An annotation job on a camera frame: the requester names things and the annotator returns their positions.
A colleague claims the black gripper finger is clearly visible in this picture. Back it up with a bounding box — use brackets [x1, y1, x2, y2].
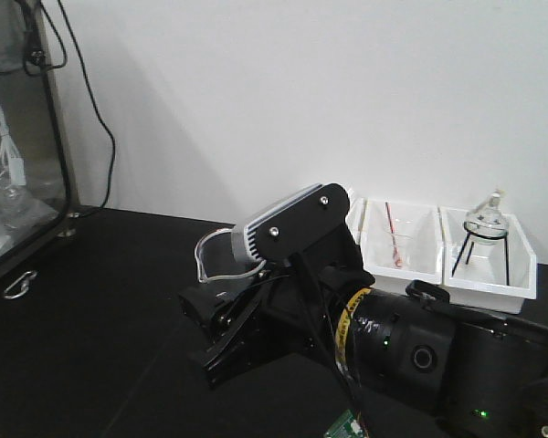
[178, 287, 235, 340]
[189, 309, 274, 389]

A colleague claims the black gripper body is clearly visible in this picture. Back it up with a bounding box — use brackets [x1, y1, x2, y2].
[252, 263, 375, 365]

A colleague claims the clear glass beaker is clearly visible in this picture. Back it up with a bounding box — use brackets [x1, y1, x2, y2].
[194, 228, 266, 284]
[387, 217, 416, 269]

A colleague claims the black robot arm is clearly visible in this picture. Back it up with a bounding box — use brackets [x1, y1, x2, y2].
[179, 266, 548, 437]

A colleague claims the clear glass beaker in bin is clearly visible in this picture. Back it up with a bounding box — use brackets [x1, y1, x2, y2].
[387, 217, 416, 269]

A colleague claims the red glass thermometer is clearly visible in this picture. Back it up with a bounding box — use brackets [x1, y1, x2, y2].
[385, 202, 403, 268]

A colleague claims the middle white plastic bin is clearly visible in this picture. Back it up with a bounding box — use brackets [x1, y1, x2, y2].
[346, 196, 444, 295]

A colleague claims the white plastic bin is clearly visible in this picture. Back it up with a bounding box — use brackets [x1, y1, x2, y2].
[346, 196, 444, 295]
[439, 207, 537, 314]

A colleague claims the green circuit board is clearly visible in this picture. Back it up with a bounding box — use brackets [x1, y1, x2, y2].
[322, 410, 364, 438]

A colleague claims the right white plastic bin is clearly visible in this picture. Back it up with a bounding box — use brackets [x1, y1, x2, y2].
[439, 207, 537, 314]

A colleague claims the glass alcohol lamp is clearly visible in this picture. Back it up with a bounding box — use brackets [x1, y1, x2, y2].
[464, 190, 509, 245]

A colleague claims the glass fronted metal box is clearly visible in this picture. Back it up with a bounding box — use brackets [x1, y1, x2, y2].
[0, 1, 79, 300]

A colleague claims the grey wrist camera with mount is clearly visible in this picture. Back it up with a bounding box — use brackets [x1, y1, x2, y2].
[230, 183, 363, 272]

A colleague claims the black wire tripod stand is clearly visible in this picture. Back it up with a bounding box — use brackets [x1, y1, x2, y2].
[451, 220, 511, 286]

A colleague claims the black wall cable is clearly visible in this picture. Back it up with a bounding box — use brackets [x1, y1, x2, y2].
[16, 0, 118, 210]

